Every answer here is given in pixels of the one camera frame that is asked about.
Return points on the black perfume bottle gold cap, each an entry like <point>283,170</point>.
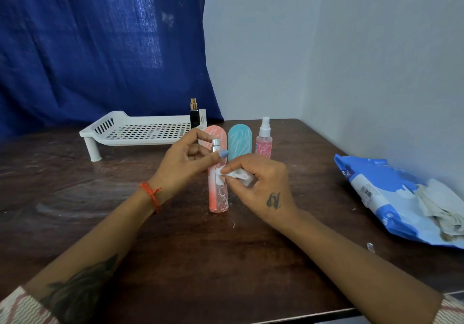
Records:
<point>194,115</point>

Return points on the person's left forearm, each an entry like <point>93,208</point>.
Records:
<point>94,251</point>

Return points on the person's right forearm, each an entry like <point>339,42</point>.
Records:
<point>366,269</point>

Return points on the white perforated plastic rack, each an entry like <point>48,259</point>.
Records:
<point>137,131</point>

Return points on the pink squeeze bottle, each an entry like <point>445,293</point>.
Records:
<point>217,133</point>

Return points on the dark blue curtain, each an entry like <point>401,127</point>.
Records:
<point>90,44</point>

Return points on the person's left hand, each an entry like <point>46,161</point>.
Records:
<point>177,171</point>

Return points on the teal squeeze bottle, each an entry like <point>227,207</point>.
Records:
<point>239,140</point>

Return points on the patterned sleeve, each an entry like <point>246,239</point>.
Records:
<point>21,309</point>
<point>451,309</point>

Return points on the dark wooden table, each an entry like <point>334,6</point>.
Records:
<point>224,262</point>

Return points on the patterned right sleeve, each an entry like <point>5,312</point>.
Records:
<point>451,309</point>

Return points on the pink spray bottle white cap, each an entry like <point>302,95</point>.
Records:
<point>264,144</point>

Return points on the patterned left sleeve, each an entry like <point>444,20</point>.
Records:
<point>21,309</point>

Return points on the white wet wipe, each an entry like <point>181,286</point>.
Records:
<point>241,177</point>

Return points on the blue white wet wipes pack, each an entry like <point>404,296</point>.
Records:
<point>380,197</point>

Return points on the orange spray bottle silver cap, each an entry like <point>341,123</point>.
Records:
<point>218,197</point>

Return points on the person's right hand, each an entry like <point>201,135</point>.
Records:
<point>268,193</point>

